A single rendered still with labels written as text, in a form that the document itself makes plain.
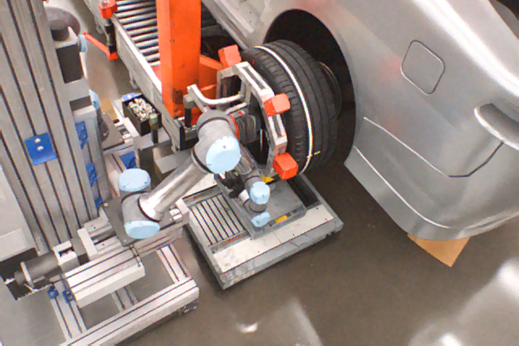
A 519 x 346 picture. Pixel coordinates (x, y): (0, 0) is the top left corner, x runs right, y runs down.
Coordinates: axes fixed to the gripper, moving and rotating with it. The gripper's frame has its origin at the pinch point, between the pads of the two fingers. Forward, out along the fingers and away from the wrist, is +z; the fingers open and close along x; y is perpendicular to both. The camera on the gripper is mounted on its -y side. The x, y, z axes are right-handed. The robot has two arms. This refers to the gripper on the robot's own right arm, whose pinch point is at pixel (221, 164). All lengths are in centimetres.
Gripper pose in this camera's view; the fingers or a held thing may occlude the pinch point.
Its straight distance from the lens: 213.5
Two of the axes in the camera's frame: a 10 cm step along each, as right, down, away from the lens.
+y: 1.1, -6.6, -7.4
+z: -5.2, -6.8, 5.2
